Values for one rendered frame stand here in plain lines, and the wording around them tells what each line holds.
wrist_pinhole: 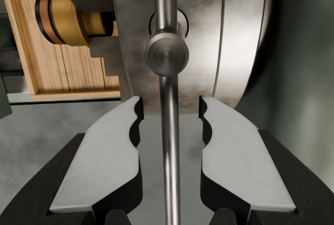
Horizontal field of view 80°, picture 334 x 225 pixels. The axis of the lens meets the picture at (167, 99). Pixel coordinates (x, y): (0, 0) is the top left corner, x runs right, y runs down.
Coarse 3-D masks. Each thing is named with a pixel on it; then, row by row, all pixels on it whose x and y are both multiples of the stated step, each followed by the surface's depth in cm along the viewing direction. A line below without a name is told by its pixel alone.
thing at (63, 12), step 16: (48, 0) 28; (64, 0) 28; (48, 16) 28; (64, 16) 28; (80, 16) 28; (96, 16) 29; (112, 16) 34; (48, 32) 29; (64, 32) 29; (80, 32) 28; (96, 32) 30; (112, 32) 34
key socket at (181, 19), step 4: (180, 12) 17; (152, 16) 17; (180, 16) 17; (184, 16) 17; (152, 20) 17; (180, 20) 17; (184, 20) 17; (152, 24) 17; (180, 24) 17; (184, 24) 17; (152, 28) 17; (184, 28) 17; (184, 32) 17
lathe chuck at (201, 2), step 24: (120, 0) 16; (144, 0) 16; (192, 0) 16; (216, 0) 16; (120, 24) 17; (144, 24) 17; (192, 24) 17; (216, 24) 17; (144, 48) 18; (192, 48) 18; (216, 48) 18; (144, 72) 20; (192, 72) 20; (216, 72) 20; (144, 96) 22; (192, 96) 22
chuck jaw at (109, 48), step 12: (108, 36) 30; (96, 48) 31; (108, 48) 31; (120, 48) 31; (108, 60) 31; (120, 60) 31; (108, 72) 31; (120, 72) 31; (120, 84) 32; (120, 96) 32; (132, 96) 32
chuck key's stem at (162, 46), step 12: (156, 36) 9; (168, 36) 9; (180, 36) 10; (156, 48) 9; (168, 48) 9; (180, 48) 9; (156, 60) 10; (168, 60) 10; (180, 60) 10; (156, 72) 10; (168, 72) 10; (180, 72) 10
